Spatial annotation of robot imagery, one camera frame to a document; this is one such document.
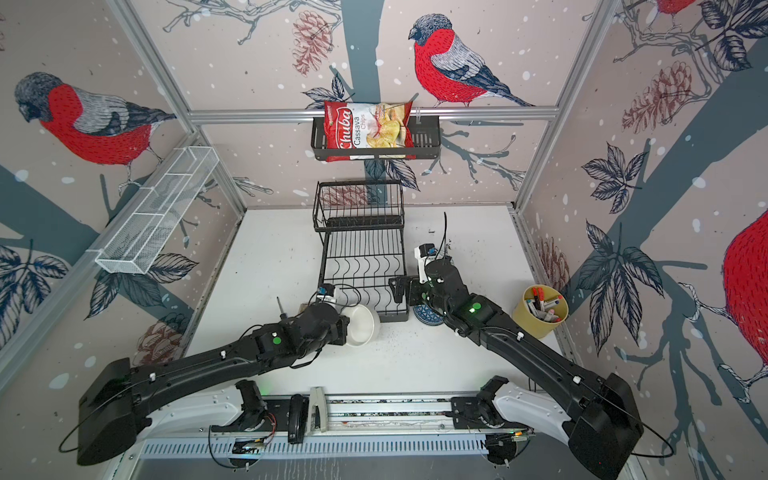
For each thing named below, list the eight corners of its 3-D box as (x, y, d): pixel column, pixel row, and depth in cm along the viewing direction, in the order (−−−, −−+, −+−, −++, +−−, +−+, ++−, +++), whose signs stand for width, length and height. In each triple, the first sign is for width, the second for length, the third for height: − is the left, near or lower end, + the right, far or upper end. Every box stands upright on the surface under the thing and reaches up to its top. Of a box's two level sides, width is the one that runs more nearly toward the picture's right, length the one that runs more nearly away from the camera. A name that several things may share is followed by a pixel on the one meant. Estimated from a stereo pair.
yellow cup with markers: (510, 345, 88) (529, 321, 75) (501, 311, 95) (517, 285, 82) (549, 345, 88) (575, 321, 75) (538, 311, 95) (560, 285, 82)
